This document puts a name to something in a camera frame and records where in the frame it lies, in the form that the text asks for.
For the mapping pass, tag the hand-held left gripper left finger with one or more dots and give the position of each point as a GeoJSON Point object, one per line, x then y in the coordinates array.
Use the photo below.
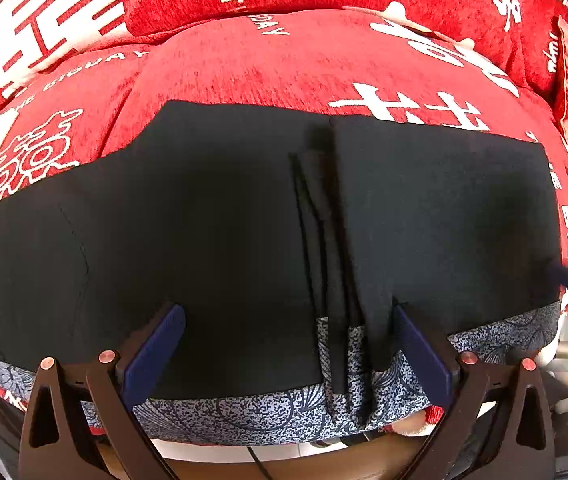
{"type": "Point", "coordinates": [154, 355]}

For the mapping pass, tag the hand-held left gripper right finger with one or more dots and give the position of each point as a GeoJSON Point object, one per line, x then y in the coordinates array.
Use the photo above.
{"type": "Point", "coordinates": [421, 355]}

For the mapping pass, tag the black pants with patterned waistband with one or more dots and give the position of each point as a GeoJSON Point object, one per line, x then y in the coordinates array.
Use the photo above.
{"type": "Point", "coordinates": [189, 235]}

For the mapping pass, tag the red printed sofa seat cushion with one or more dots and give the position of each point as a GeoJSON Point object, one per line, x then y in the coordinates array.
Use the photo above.
{"type": "Point", "coordinates": [264, 70]}

